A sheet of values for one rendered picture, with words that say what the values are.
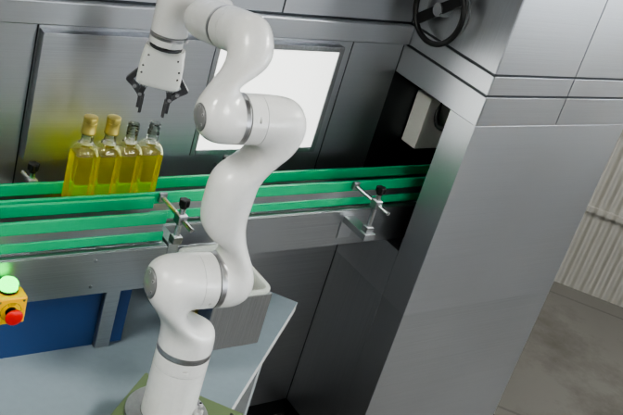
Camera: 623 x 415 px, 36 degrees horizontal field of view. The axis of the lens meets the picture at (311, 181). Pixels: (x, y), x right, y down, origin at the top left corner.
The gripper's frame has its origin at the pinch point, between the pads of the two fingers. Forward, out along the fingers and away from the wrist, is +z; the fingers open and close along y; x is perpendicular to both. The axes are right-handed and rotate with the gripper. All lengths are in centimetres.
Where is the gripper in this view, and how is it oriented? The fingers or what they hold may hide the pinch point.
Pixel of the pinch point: (152, 106)
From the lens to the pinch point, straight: 230.1
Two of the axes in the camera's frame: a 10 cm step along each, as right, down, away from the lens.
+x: 0.7, 4.6, -8.9
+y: -9.6, -2.1, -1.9
